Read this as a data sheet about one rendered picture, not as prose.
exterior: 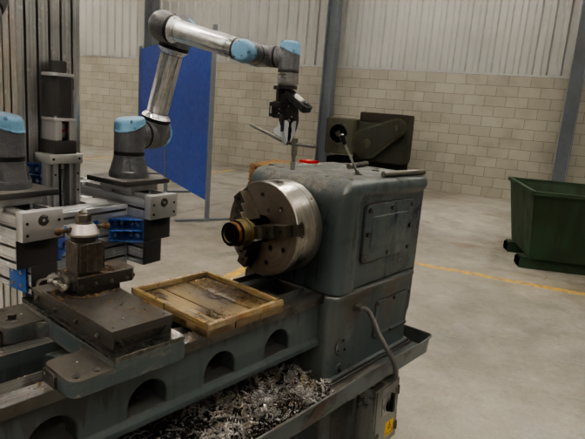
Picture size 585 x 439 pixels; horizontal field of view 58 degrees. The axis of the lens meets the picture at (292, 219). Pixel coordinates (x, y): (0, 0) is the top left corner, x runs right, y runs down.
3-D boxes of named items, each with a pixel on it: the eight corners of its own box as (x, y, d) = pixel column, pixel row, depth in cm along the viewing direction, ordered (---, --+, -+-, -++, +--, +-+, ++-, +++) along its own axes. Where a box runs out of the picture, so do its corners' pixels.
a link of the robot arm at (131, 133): (106, 150, 205) (106, 114, 202) (130, 148, 217) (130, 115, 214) (131, 153, 200) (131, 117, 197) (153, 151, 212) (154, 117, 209)
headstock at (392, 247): (330, 242, 252) (338, 160, 244) (420, 267, 222) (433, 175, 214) (238, 264, 207) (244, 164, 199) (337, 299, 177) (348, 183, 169)
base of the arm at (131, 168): (100, 174, 207) (100, 149, 205) (131, 172, 220) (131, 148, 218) (126, 179, 200) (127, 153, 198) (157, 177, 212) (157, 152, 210)
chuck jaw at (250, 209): (259, 223, 179) (245, 192, 182) (268, 216, 176) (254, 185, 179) (235, 226, 171) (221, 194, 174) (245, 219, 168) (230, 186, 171)
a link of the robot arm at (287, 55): (283, 42, 194) (305, 43, 191) (281, 73, 196) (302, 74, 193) (273, 38, 187) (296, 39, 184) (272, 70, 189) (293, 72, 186)
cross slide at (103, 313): (83, 284, 155) (83, 269, 154) (173, 332, 129) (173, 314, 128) (24, 296, 143) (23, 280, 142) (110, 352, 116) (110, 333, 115)
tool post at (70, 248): (91, 266, 143) (91, 229, 141) (106, 273, 138) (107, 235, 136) (65, 270, 137) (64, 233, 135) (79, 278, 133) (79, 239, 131)
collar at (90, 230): (90, 229, 141) (90, 218, 141) (105, 235, 136) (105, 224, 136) (60, 233, 135) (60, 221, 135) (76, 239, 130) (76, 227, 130)
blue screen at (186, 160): (116, 173, 1004) (117, 43, 955) (158, 173, 1041) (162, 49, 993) (175, 221, 649) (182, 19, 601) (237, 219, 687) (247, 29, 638)
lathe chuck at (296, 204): (242, 253, 195) (253, 169, 187) (307, 285, 176) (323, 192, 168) (224, 257, 189) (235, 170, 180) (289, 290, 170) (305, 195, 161)
